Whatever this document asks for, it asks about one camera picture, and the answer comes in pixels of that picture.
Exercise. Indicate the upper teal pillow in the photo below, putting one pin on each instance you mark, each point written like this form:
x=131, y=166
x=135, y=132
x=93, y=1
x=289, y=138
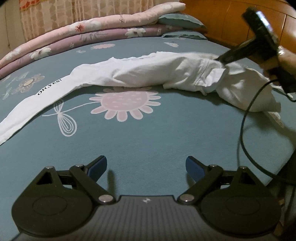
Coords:
x=181, y=20

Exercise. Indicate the patterned beige curtain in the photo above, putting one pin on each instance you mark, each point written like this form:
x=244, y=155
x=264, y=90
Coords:
x=39, y=17

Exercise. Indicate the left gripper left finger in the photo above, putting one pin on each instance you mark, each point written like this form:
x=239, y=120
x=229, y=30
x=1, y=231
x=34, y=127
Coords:
x=58, y=202

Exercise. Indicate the lower teal pillow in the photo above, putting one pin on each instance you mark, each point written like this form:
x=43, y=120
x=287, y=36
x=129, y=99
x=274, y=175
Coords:
x=185, y=34

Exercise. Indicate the wooden headboard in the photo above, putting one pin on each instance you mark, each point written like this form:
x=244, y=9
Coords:
x=226, y=26

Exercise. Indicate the teal floral bed sheet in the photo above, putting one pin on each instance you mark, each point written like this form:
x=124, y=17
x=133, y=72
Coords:
x=146, y=153

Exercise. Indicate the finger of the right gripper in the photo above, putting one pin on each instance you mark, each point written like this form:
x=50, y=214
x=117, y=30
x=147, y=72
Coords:
x=239, y=52

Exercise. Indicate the teal pillow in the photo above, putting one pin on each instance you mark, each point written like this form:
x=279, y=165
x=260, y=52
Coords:
x=181, y=20
x=185, y=34

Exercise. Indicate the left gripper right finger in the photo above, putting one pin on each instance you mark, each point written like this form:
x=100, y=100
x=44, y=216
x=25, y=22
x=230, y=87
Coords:
x=235, y=203

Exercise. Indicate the purple floral folded quilt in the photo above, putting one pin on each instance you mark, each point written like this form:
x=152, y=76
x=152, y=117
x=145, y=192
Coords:
x=80, y=40

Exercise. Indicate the pink floral folded quilt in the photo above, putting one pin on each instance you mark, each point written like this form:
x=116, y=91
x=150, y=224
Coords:
x=102, y=23

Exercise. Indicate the person's right hand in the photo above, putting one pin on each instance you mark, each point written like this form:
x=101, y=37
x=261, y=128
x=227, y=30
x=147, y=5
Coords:
x=284, y=58

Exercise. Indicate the white printed long-sleeve shirt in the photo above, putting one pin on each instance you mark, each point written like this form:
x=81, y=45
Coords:
x=244, y=88

